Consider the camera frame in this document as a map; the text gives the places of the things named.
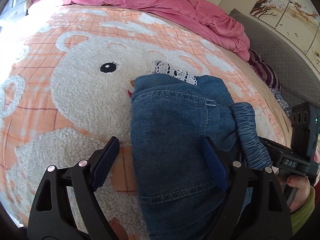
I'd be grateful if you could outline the blue denim pants lace trim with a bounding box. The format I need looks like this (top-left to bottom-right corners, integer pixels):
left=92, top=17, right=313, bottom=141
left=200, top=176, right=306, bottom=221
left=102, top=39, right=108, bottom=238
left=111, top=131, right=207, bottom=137
left=131, top=60, right=272, bottom=239

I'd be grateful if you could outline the person's right hand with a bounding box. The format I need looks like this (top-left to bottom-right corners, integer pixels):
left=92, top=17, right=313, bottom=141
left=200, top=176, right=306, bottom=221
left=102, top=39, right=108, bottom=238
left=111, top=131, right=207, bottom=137
left=287, top=176, right=311, bottom=212

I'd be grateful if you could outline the person's left hand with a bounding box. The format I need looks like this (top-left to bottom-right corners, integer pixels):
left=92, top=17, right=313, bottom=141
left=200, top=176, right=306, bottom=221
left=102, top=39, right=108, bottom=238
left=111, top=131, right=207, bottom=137
left=109, top=217, right=129, bottom=240

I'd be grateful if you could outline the beige bed sheet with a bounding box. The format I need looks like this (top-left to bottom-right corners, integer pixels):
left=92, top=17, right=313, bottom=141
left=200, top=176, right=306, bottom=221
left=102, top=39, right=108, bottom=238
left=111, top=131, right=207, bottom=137
left=218, top=47, right=292, bottom=147

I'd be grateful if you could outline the blue floral pillow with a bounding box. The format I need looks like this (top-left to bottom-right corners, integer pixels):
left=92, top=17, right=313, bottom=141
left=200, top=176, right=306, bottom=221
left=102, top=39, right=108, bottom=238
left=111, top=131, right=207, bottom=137
left=270, top=88, right=291, bottom=118

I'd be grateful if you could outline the purple striped pillow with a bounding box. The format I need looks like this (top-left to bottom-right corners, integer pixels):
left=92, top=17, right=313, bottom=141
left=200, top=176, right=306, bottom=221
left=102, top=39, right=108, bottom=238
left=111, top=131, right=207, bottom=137
left=248, top=49, right=281, bottom=92

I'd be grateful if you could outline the grey quilted headboard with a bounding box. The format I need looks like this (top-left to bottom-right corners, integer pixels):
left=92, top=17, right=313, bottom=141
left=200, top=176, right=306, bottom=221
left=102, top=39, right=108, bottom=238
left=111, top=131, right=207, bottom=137
left=230, top=9, right=319, bottom=107

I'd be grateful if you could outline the peach bear fleece blanket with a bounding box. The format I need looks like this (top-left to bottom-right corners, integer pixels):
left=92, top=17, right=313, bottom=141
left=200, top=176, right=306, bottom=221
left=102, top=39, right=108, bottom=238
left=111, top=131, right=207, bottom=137
left=0, top=3, right=292, bottom=240

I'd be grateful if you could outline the pink duvet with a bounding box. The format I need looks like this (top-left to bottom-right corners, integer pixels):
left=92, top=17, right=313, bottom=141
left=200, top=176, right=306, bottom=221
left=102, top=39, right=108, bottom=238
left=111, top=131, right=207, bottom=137
left=29, top=0, right=250, bottom=61

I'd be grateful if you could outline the white drawer cabinet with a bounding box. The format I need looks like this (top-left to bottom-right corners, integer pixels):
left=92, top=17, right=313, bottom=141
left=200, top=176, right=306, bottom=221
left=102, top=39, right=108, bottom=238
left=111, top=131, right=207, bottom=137
left=1, top=0, right=27, bottom=27

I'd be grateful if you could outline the floral wall painting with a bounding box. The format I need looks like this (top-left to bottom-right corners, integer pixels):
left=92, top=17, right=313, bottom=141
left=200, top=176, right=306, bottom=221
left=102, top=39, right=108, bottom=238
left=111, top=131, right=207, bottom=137
left=250, top=0, right=319, bottom=68

